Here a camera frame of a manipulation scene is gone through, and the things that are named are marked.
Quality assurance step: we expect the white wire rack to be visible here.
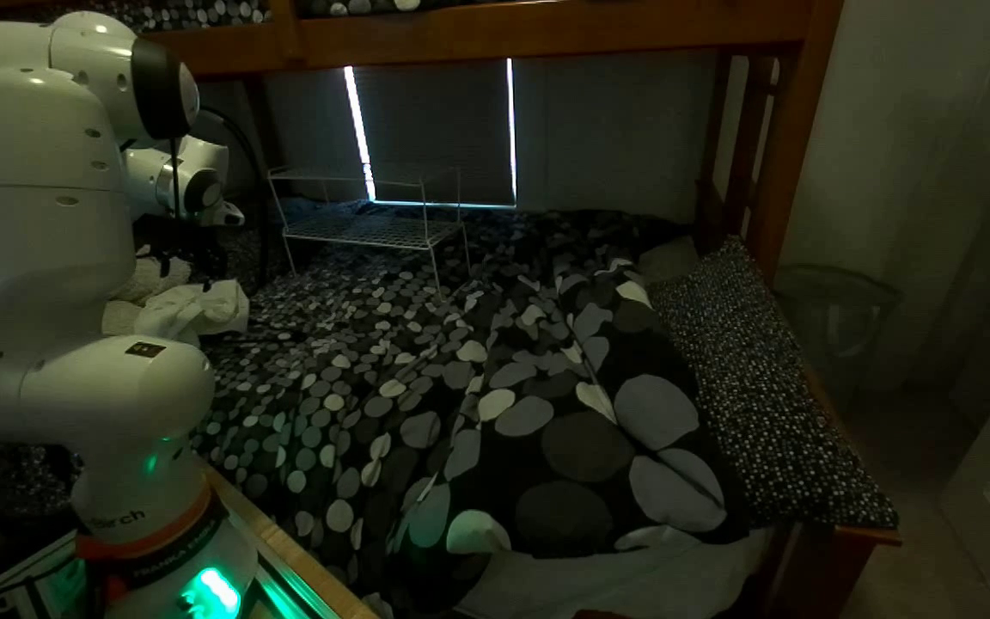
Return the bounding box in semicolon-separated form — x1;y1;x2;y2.
261;165;475;290

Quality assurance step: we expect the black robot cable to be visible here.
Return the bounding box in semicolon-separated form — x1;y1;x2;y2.
197;102;293;278

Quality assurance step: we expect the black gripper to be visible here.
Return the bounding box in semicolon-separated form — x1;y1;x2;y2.
131;208;234;286

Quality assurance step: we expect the white bed sheet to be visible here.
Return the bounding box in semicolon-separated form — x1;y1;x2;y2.
445;521;780;619

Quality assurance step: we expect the black speckled pillow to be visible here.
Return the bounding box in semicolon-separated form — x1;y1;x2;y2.
637;233;904;535

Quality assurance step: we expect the grey window blind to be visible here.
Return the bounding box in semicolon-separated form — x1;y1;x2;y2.
264;51;728;219

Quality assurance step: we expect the dotted bedding of bunk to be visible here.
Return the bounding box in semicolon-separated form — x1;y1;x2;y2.
108;0;429;35

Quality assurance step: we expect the wooden bunk bed frame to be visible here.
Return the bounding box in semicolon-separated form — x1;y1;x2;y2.
0;0;908;619

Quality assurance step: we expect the wire mesh wastebasket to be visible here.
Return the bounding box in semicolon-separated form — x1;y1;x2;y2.
772;262;908;404

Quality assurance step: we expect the black duvet with grey circles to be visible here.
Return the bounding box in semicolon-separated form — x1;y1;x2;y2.
187;208;749;591

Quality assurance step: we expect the white pillow case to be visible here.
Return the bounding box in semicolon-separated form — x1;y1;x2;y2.
95;250;254;348

